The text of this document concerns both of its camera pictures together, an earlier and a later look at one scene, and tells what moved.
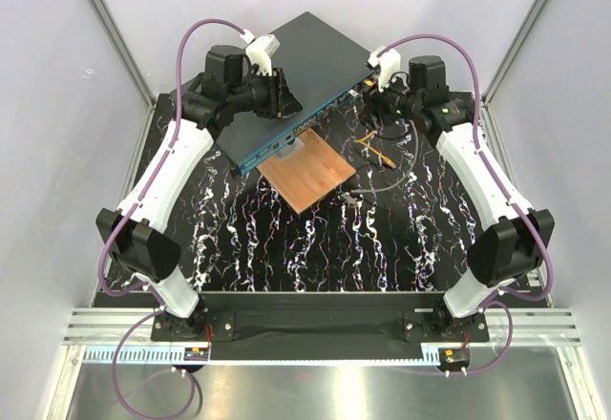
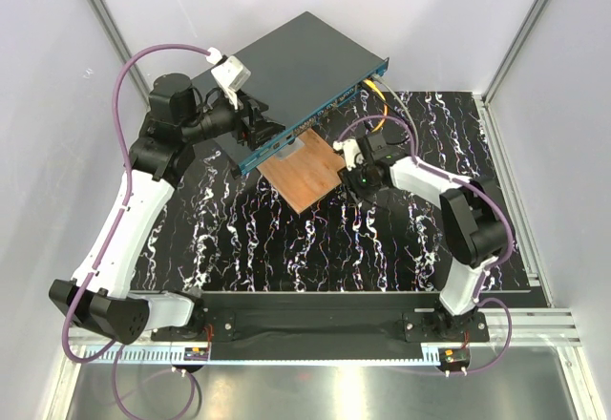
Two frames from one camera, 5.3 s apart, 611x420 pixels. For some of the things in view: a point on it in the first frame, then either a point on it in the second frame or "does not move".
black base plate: x=317 y=319 does not move
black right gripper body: x=387 y=103 → x=358 y=182
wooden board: x=309 y=174 does not move
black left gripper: x=281 y=101 → x=257 y=130
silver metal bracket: x=288 y=150 does not move
